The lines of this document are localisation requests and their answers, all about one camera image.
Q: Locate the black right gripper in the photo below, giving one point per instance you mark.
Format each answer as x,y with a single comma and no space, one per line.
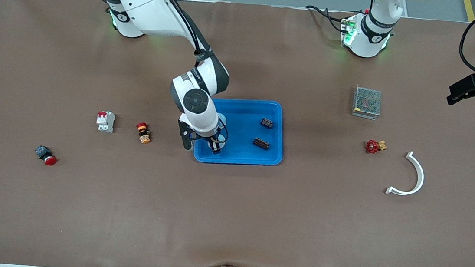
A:
214,141

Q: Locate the blue white round knob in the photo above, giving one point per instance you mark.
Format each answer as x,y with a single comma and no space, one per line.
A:
219,139

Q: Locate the long brown electrolytic capacitor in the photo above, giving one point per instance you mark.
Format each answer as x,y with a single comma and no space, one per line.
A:
262,143

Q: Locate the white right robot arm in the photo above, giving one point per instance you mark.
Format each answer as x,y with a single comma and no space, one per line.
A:
145,2

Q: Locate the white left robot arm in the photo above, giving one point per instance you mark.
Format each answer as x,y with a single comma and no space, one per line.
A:
366,41

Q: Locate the blue plastic tray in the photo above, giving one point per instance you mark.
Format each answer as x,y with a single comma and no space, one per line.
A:
244,151

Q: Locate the white curved pipe clamp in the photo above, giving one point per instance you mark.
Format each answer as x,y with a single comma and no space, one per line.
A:
421,176

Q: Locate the white red circuit breaker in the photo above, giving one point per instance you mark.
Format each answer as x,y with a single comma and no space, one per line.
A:
105,123

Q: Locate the metal mesh power supply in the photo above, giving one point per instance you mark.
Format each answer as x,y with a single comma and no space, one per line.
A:
367,101

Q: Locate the red mushroom push button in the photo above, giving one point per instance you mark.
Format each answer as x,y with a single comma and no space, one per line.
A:
46,155

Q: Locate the orange black emergency stop switch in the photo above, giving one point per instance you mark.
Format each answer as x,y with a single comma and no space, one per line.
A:
143,134

